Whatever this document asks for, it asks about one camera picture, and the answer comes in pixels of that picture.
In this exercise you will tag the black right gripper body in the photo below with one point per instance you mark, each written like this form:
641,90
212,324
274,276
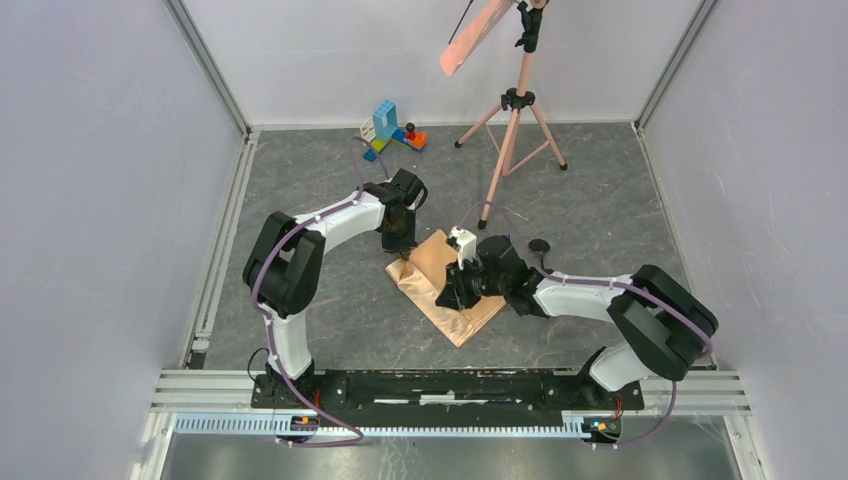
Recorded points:
485,284

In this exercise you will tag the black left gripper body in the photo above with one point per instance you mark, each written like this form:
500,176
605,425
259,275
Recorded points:
401,238

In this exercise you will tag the peach cloth napkin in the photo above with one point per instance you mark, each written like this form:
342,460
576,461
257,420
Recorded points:
422,277

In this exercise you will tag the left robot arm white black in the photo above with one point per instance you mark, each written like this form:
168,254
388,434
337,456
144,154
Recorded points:
284,267

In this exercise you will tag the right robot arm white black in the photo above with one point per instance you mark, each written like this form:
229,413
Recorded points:
665,329

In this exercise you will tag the black utensil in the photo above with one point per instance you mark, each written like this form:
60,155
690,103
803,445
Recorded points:
539,249

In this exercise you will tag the colourful toy brick structure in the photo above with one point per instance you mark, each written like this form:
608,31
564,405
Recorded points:
383,127

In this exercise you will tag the pink tripod stand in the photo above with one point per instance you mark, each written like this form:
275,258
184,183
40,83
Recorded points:
502,122

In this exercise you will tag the pink panel on tripod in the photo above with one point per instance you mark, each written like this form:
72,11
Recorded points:
466,41

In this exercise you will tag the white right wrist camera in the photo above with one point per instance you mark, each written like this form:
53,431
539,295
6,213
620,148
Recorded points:
464,242

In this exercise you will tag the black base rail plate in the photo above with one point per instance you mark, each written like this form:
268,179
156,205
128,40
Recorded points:
444,398

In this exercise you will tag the aluminium frame rail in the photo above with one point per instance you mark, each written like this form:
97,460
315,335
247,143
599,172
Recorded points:
202,424

